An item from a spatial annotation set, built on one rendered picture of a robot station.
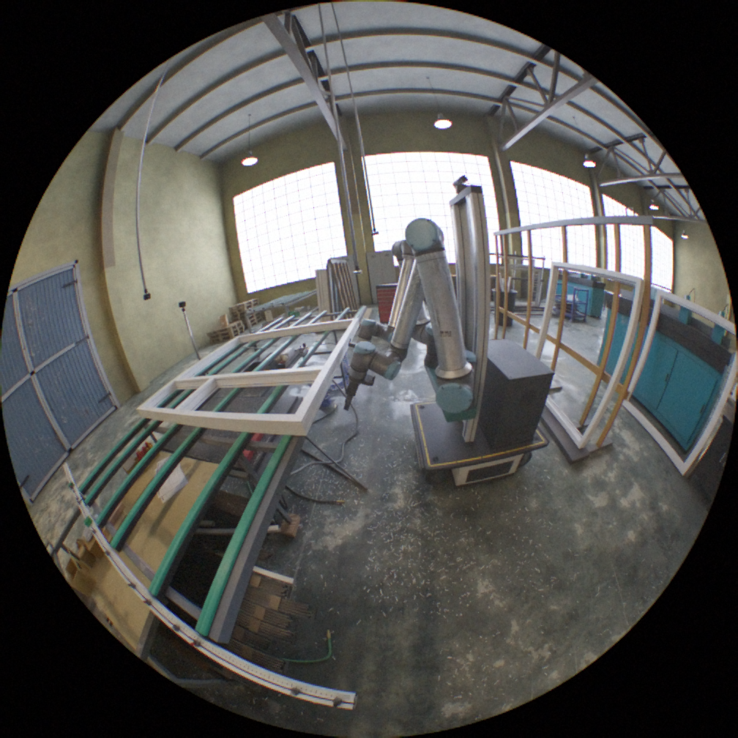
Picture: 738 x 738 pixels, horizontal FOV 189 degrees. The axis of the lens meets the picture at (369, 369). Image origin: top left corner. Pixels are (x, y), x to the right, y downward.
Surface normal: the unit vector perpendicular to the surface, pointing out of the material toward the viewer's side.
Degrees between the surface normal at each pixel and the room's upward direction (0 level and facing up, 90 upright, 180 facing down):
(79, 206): 90
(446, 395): 95
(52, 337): 90
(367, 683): 0
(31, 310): 90
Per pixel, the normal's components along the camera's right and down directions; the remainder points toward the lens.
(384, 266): -0.09, 0.45
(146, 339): 0.99, -0.07
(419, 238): -0.47, 0.33
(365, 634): -0.13, -0.89
